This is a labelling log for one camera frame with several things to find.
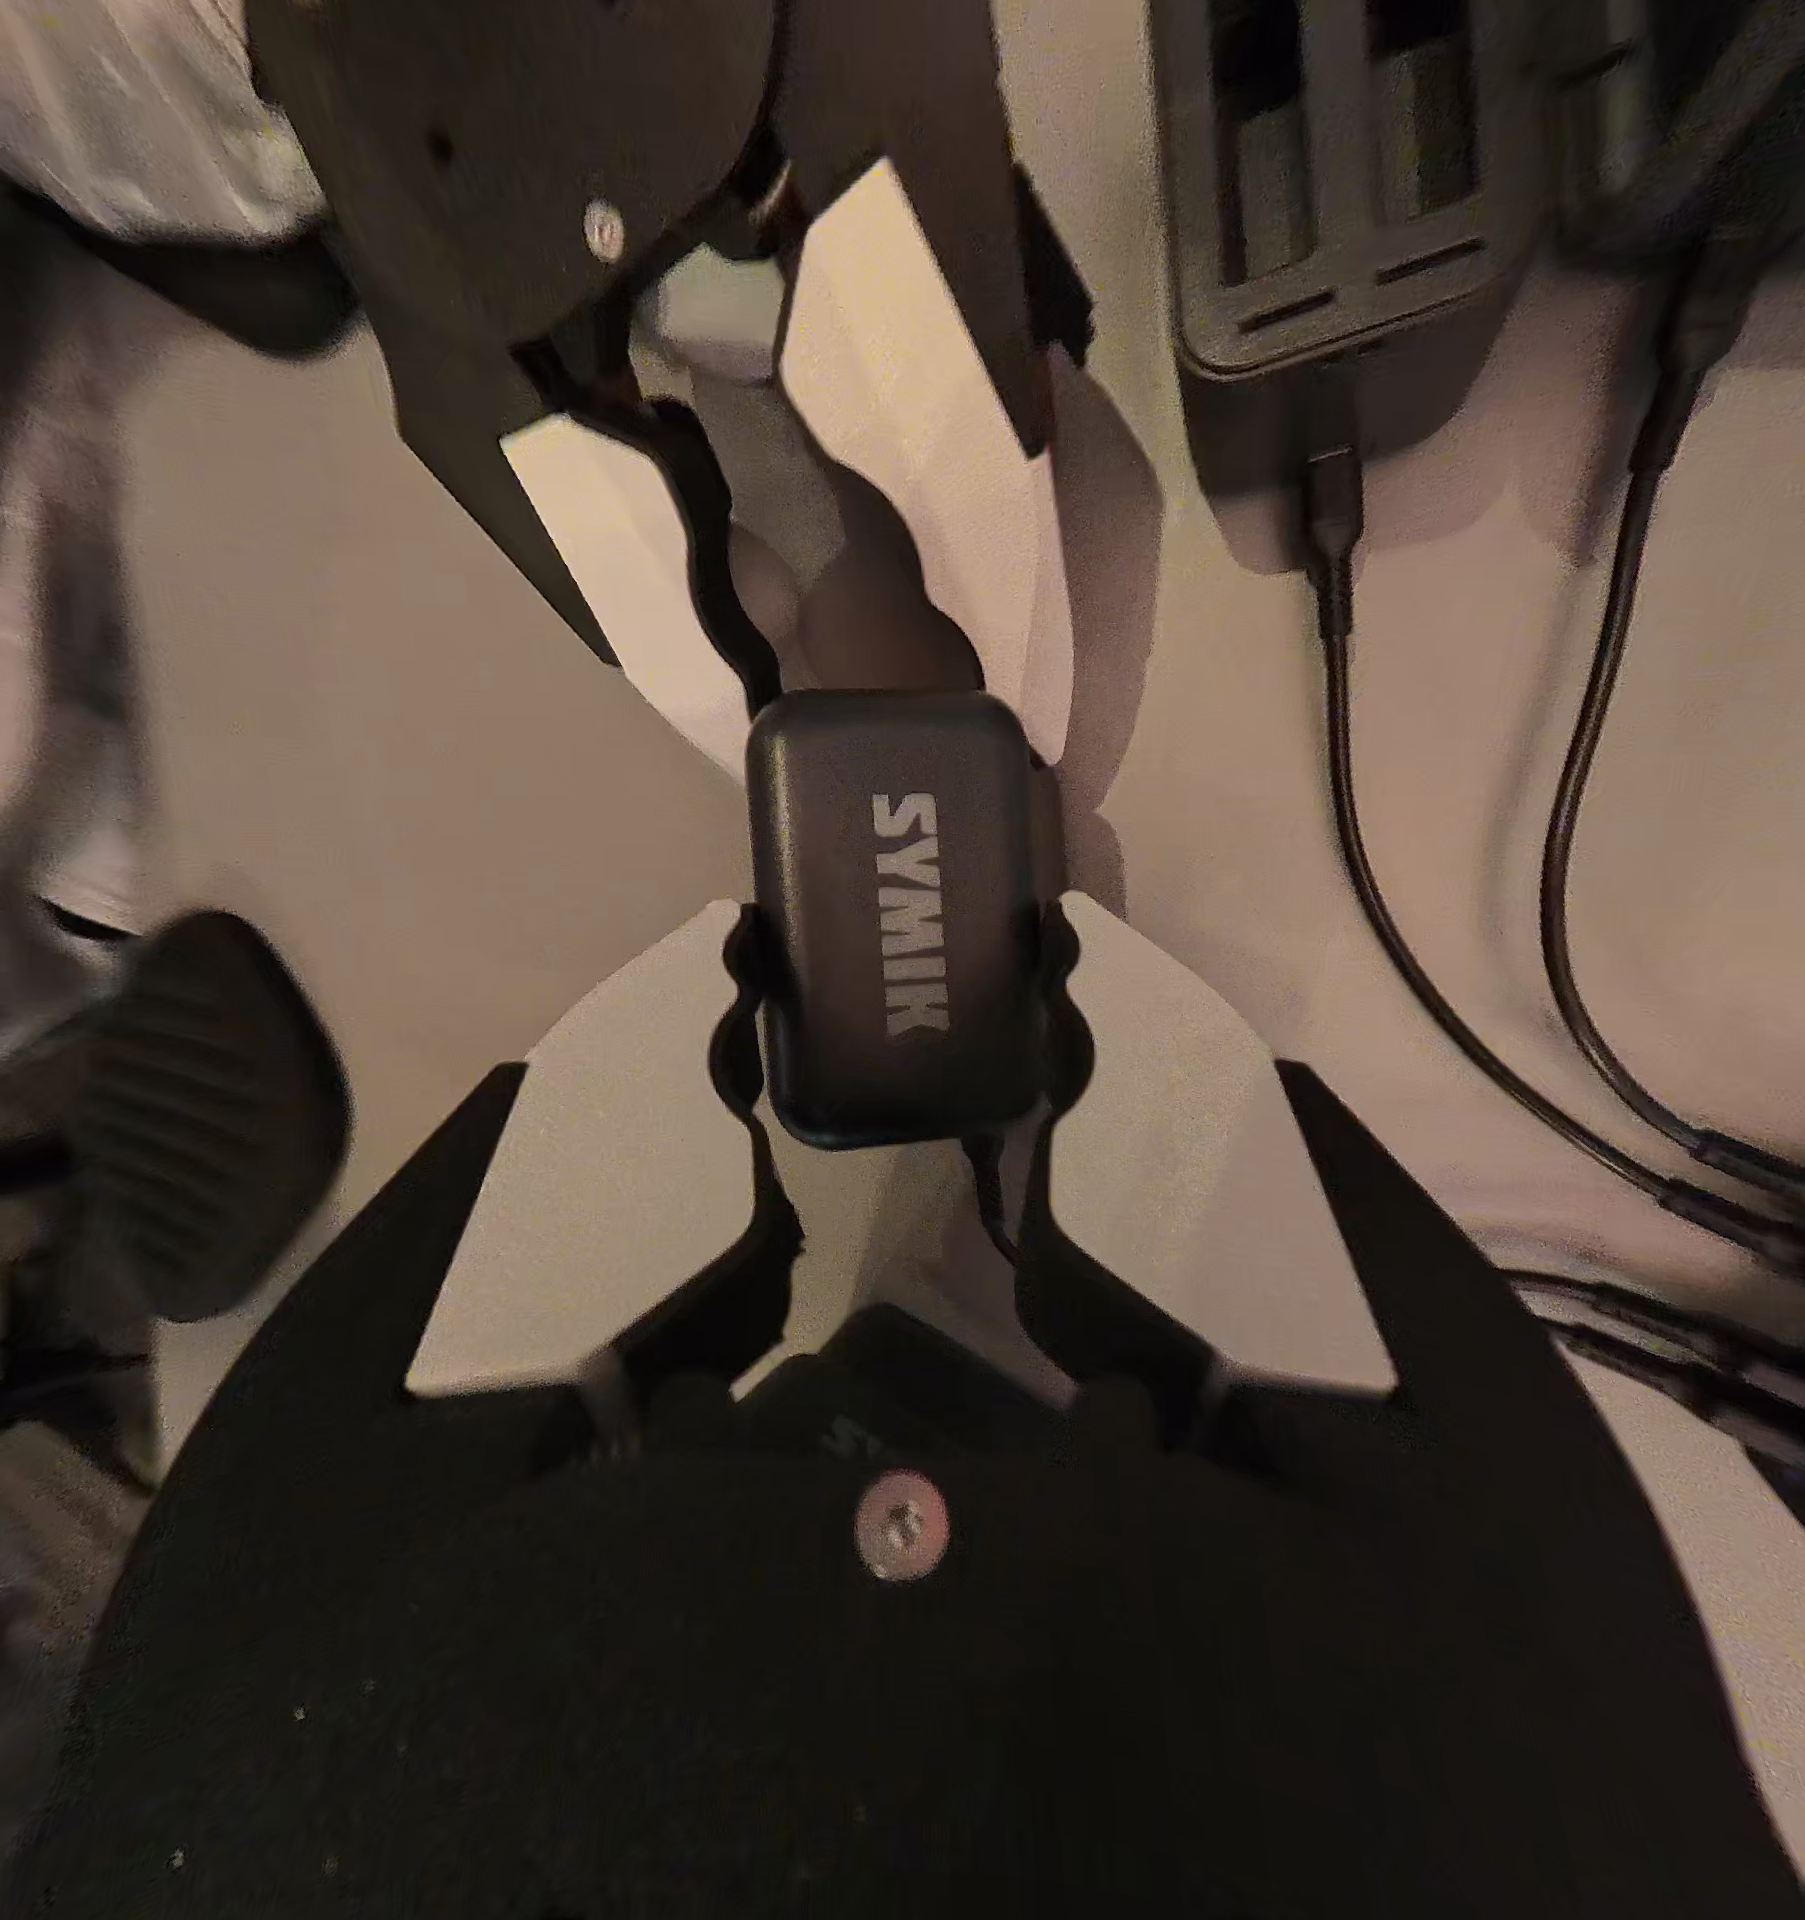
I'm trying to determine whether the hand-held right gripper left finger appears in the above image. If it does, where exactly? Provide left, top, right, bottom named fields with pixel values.
left=403, top=900, right=806, bottom=1404

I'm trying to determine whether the black charger cable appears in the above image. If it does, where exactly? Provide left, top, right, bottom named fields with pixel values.
left=1501, top=1268, right=1805, bottom=1441
left=1300, top=361, right=1805, bottom=1293
left=1536, top=224, right=1805, bottom=1202
left=959, top=1131, right=1028, bottom=1270

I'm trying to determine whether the person's left forearm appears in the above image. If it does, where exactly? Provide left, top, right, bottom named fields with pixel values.
left=0, top=0, right=326, bottom=250

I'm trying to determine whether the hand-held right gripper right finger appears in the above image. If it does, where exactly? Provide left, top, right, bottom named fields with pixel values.
left=1015, top=893, right=1402, bottom=1404

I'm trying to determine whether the person's left hand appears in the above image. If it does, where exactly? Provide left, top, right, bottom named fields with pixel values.
left=734, top=449, right=985, bottom=700

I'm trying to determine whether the dark rounded object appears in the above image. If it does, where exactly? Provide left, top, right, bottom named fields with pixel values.
left=8, top=911, right=356, bottom=1324

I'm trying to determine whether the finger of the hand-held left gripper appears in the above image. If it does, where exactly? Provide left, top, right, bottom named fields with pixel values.
left=499, top=398, right=785, bottom=789
left=774, top=154, right=1087, bottom=774

